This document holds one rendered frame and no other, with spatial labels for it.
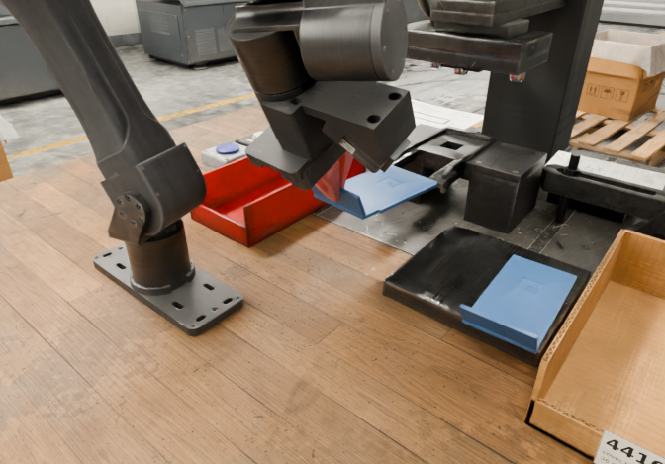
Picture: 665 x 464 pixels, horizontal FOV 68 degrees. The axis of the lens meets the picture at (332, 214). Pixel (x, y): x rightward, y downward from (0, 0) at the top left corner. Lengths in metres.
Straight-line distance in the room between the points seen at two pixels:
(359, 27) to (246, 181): 0.47
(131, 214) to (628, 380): 0.47
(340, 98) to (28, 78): 4.74
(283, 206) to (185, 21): 5.03
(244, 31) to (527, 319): 0.36
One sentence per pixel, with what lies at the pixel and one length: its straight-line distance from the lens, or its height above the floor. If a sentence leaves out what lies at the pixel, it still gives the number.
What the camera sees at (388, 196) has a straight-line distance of 0.54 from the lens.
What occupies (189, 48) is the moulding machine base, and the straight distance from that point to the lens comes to 5.68.
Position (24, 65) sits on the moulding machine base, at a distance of 5.03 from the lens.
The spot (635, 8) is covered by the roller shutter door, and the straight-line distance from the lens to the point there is 10.06.
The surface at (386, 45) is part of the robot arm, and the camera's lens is 0.34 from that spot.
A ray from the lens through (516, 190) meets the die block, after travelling 0.67.
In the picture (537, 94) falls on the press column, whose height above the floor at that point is 1.02.
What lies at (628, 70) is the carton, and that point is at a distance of 3.96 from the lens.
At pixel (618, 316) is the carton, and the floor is 0.90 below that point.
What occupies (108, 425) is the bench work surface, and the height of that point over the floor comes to 0.90.
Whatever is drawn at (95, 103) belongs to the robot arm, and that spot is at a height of 1.11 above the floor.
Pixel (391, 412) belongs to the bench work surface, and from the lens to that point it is 0.44.
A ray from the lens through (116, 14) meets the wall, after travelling 7.49.
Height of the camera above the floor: 1.24
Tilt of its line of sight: 29 degrees down
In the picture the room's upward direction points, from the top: straight up
